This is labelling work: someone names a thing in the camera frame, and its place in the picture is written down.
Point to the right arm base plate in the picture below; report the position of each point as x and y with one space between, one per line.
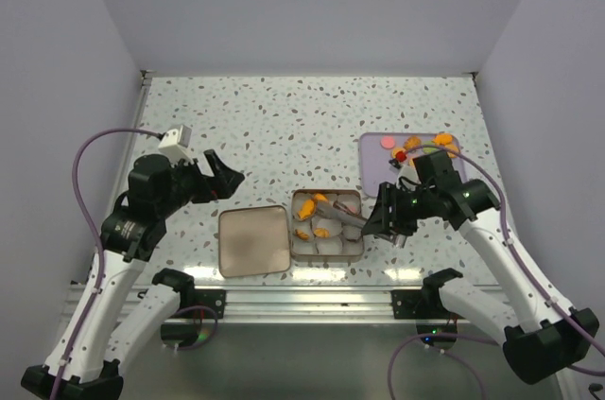
409 305

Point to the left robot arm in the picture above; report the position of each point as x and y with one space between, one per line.
93 354

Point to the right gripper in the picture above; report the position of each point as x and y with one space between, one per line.
382 219

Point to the gold tin lid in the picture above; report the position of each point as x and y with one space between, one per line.
253 241

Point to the orange fish cookie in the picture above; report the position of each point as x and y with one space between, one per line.
320 199
307 210

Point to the pink cookie on tray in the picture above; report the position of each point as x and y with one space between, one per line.
387 142

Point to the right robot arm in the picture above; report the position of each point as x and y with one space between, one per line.
538 329

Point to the metal tongs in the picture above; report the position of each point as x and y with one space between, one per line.
340 212

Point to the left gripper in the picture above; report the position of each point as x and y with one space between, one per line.
221 185

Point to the small orange flower cookie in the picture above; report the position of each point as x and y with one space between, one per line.
301 234

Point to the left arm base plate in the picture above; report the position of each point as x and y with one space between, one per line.
205 303

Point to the orange round cookie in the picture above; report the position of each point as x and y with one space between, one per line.
321 233
451 148

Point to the gold cookie tin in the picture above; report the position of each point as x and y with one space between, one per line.
345 245

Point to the lilac tray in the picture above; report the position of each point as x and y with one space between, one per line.
374 160

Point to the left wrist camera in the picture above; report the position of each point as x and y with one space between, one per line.
175 143

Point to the aluminium rail frame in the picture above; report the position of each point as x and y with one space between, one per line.
347 305

